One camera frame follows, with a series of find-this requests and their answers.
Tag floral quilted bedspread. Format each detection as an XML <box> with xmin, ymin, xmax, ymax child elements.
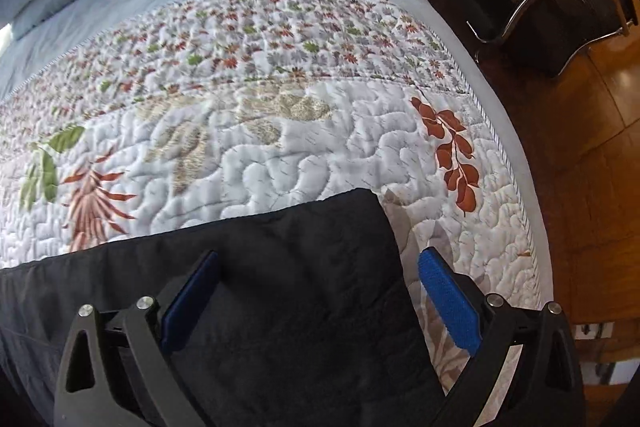
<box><xmin>0</xmin><ymin>0</ymin><xmax>547</xmax><ymax>427</ymax></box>

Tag black pants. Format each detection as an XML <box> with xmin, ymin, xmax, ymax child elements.
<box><xmin>1</xmin><ymin>188</ymin><xmax>444</xmax><ymax>426</ymax></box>

